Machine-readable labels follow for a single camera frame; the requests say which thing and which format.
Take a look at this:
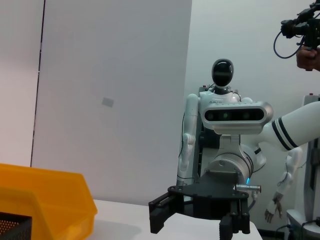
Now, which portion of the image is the right gripper plug and cable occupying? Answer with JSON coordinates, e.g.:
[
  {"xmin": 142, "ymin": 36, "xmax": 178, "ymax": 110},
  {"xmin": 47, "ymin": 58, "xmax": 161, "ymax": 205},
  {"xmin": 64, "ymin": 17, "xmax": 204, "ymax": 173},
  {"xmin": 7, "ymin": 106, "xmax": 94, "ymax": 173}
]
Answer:
[{"xmin": 235, "ymin": 183, "xmax": 262, "ymax": 213}]

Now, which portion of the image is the person hand holding camera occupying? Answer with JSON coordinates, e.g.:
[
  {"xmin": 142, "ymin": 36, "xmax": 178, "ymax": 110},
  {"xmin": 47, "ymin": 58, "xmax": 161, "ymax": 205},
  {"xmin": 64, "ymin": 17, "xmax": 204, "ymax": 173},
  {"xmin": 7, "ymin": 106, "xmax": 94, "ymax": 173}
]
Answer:
[{"xmin": 296, "ymin": 45, "xmax": 320, "ymax": 73}]

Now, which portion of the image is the white humanoid robot with hand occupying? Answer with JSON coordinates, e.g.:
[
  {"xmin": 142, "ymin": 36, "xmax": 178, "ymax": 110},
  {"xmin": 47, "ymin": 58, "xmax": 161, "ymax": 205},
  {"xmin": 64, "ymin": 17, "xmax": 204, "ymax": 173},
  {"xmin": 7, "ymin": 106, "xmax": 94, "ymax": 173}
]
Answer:
[{"xmin": 264, "ymin": 93, "xmax": 320, "ymax": 225}]

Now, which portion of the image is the white black humanoid robot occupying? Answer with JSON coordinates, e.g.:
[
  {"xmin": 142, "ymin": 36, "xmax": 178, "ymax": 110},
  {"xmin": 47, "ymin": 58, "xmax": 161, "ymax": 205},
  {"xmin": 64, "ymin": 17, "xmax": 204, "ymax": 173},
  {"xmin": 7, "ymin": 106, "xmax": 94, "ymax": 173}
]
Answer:
[{"xmin": 176, "ymin": 58, "xmax": 268, "ymax": 195}]

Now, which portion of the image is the black mesh pen holder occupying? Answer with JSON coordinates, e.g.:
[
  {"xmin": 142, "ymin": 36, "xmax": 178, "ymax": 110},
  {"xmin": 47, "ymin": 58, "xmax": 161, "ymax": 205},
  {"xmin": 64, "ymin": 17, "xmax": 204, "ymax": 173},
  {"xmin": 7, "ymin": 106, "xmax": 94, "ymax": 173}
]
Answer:
[{"xmin": 0, "ymin": 212, "xmax": 33, "ymax": 240}]

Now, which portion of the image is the yellow translucent plastic bin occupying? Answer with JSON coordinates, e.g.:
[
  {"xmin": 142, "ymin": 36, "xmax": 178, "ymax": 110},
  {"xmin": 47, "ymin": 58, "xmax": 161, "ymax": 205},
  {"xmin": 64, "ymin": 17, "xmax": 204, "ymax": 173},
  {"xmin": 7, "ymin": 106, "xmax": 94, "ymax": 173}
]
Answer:
[{"xmin": 0, "ymin": 162, "xmax": 98, "ymax": 240}]

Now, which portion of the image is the black video camera rig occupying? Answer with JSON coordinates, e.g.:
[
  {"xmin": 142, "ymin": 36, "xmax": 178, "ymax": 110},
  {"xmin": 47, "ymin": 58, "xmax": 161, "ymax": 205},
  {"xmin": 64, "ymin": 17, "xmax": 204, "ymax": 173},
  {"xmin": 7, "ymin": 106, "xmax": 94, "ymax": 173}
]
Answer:
[{"xmin": 279, "ymin": 0, "xmax": 320, "ymax": 52}]

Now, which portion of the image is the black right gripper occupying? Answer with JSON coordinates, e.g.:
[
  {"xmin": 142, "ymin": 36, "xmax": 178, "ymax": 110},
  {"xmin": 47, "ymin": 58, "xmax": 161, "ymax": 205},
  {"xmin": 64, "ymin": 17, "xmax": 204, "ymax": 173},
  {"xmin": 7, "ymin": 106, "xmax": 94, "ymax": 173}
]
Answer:
[{"xmin": 148, "ymin": 169, "xmax": 251, "ymax": 240}]

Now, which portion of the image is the white machine base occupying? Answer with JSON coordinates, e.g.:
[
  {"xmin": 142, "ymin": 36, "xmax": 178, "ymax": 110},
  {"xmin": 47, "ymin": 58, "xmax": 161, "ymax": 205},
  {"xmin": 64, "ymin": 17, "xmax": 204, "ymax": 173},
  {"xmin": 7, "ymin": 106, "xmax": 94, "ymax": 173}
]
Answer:
[{"xmin": 285, "ymin": 208, "xmax": 320, "ymax": 240}]

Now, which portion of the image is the blue camera cable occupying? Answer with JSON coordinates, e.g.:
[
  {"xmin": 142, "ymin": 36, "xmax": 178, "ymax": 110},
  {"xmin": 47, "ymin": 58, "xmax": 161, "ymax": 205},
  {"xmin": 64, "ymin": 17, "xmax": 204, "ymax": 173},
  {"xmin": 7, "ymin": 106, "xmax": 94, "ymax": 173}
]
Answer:
[{"xmin": 272, "ymin": 29, "xmax": 305, "ymax": 60}]

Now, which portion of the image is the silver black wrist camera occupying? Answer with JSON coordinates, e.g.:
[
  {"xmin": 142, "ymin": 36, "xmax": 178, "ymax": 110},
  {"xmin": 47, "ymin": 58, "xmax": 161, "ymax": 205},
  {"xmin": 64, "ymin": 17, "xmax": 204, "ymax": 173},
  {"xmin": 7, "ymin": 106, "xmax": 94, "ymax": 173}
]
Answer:
[{"xmin": 201, "ymin": 101, "xmax": 274, "ymax": 151}]

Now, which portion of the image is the black floor cable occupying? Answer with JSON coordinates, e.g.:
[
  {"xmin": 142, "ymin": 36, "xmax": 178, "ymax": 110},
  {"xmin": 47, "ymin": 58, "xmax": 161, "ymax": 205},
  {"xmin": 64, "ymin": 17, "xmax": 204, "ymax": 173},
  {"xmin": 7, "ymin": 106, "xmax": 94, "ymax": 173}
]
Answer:
[{"xmin": 274, "ymin": 218, "xmax": 320, "ymax": 240}]

